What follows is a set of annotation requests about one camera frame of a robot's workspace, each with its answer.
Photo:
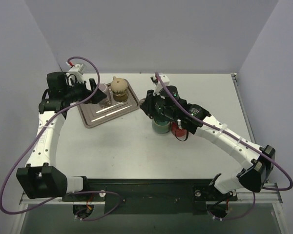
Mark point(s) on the teal green glazed mug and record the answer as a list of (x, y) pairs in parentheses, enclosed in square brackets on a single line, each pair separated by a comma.
[(161, 127)]

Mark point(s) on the metal serving tray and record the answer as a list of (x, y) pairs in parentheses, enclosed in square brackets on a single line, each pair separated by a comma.
[(110, 108)]

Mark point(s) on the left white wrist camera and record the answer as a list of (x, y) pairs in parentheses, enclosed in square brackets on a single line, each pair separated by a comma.
[(76, 70)]

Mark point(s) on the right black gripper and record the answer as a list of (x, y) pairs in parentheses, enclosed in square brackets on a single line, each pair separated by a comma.
[(149, 105)]

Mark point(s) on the aluminium frame rail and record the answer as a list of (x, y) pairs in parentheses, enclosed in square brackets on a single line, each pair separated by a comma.
[(239, 196)]

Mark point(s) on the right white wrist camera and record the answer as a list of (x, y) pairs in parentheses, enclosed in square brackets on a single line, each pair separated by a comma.
[(158, 79)]

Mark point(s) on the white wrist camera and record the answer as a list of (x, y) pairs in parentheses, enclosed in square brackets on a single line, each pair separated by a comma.
[(158, 79), (76, 70)]

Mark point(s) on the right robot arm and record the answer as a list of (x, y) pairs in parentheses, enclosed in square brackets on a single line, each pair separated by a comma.
[(255, 160)]

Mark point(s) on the beige round mug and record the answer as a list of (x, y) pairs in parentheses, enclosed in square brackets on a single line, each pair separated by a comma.
[(119, 86)]

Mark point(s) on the red mug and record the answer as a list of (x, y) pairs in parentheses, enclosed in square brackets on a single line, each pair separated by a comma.
[(176, 131)]

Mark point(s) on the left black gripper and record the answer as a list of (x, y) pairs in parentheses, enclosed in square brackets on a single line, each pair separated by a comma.
[(93, 90)]

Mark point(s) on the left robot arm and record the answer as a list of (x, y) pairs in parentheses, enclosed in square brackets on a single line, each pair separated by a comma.
[(40, 177)]

